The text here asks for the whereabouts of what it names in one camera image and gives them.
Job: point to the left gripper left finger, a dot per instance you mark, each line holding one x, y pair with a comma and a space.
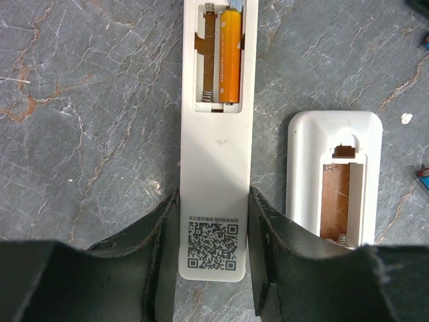
129, 276

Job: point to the white air conditioner remote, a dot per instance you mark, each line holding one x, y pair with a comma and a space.
215, 147

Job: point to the orange handled screwdriver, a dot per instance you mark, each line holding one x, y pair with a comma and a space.
236, 4

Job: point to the white remote with back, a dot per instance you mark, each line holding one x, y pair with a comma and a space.
332, 177

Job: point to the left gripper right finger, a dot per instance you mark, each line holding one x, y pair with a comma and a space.
298, 276

